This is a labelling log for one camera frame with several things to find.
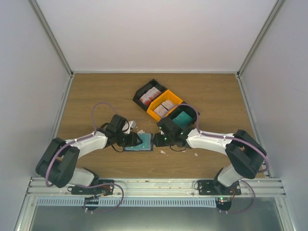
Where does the left aluminium frame post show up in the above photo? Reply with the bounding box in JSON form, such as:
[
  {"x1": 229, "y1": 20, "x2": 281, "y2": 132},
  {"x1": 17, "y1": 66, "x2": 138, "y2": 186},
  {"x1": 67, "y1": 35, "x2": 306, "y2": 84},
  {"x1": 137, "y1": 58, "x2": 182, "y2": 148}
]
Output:
[{"x1": 27, "y1": 0, "x2": 74, "y2": 78}]

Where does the right aluminium frame post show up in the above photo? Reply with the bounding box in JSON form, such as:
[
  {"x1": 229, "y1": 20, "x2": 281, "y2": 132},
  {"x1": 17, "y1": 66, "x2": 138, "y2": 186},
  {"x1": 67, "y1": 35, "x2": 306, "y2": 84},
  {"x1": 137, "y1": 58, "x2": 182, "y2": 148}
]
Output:
[{"x1": 236, "y1": 0, "x2": 287, "y2": 78}]

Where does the teal credit card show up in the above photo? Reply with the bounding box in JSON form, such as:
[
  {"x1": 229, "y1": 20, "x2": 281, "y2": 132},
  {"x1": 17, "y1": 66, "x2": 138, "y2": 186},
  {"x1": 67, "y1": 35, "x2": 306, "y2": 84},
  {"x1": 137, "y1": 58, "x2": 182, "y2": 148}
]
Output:
[{"x1": 137, "y1": 133, "x2": 152, "y2": 151}]

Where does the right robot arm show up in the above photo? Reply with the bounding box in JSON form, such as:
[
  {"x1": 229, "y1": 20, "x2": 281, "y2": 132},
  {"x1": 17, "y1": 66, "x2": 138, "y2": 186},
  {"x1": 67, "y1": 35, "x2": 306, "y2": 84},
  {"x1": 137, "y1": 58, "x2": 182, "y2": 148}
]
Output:
[{"x1": 152, "y1": 118, "x2": 269, "y2": 195}]

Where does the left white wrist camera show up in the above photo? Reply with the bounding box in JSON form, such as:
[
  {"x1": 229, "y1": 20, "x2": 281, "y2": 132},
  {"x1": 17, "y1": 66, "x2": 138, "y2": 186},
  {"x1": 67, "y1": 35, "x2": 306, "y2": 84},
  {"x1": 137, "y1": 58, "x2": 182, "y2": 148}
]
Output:
[{"x1": 122, "y1": 120, "x2": 136, "y2": 134}]

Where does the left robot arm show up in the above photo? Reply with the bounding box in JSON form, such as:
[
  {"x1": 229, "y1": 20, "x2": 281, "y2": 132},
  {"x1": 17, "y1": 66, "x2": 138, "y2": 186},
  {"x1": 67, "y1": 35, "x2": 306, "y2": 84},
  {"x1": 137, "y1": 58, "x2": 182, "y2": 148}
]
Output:
[{"x1": 35, "y1": 115, "x2": 142, "y2": 194}]

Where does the grey slotted cable duct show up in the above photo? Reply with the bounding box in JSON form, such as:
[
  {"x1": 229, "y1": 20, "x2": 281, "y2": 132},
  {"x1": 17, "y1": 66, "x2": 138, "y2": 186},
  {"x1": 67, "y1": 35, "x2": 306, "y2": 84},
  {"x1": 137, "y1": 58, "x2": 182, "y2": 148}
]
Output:
[{"x1": 37, "y1": 197, "x2": 216, "y2": 208}]

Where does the black bin right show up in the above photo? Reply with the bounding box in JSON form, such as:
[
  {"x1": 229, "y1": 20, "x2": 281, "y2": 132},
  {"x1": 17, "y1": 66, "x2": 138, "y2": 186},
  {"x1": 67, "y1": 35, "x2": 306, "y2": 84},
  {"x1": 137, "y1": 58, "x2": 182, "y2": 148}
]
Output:
[{"x1": 166, "y1": 105, "x2": 197, "y2": 128}]

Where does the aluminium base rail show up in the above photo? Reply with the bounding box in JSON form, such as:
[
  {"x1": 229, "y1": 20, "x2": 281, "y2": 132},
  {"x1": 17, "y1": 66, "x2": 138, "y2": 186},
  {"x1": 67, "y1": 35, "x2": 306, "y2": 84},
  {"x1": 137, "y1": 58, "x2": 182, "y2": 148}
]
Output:
[{"x1": 26, "y1": 178, "x2": 286, "y2": 198}]

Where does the orange bin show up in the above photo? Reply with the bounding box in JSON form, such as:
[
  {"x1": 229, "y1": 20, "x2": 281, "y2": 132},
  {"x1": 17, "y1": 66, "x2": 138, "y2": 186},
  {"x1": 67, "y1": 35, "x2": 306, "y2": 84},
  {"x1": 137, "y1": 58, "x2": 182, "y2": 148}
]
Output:
[{"x1": 146, "y1": 90, "x2": 183, "y2": 121}]

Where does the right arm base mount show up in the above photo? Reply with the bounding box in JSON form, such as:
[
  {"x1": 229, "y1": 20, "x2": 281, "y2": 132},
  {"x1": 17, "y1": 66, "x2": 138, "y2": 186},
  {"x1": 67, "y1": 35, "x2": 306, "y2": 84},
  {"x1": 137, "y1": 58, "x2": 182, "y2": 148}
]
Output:
[{"x1": 193, "y1": 180, "x2": 242, "y2": 212}]

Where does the aluminium frame post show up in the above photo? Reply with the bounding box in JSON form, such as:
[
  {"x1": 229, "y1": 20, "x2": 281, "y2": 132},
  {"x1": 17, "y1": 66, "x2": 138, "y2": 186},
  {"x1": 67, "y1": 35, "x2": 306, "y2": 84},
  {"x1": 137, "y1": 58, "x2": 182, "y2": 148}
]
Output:
[
  {"x1": 27, "y1": 0, "x2": 74, "y2": 78},
  {"x1": 236, "y1": 0, "x2": 287, "y2": 78}
]

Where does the black bin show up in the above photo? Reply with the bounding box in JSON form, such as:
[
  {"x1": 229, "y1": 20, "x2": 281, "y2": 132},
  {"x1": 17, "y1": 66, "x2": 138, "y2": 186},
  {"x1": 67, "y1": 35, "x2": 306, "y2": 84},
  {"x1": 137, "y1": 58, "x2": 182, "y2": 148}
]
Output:
[
  {"x1": 166, "y1": 105, "x2": 197, "y2": 128},
  {"x1": 133, "y1": 79, "x2": 167, "y2": 111}
]

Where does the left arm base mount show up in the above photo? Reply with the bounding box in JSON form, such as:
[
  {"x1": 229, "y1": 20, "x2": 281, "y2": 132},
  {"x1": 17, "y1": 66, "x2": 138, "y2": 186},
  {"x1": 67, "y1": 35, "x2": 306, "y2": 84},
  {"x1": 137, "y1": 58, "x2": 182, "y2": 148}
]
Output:
[{"x1": 67, "y1": 180, "x2": 115, "y2": 212}]

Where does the red patterned cards stack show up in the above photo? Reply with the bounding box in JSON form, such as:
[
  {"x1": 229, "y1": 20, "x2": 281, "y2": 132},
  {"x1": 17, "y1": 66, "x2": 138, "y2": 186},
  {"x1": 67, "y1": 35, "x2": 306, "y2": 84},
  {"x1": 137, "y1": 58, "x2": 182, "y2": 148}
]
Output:
[{"x1": 139, "y1": 87, "x2": 161, "y2": 106}]

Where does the white pink cards stack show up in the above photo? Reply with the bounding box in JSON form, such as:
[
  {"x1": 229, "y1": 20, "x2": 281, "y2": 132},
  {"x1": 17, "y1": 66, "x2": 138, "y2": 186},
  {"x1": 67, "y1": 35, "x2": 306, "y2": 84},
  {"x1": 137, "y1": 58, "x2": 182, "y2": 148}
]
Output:
[{"x1": 154, "y1": 100, "x2": 175, "y2": 117}]

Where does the black bin left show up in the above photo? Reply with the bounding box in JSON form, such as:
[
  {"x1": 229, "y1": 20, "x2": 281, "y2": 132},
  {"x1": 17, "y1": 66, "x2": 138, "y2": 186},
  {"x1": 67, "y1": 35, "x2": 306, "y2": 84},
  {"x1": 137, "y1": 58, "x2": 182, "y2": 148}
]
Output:
[{"x1": 133, "y1": 79, "x2": 167, "y2": 111}]

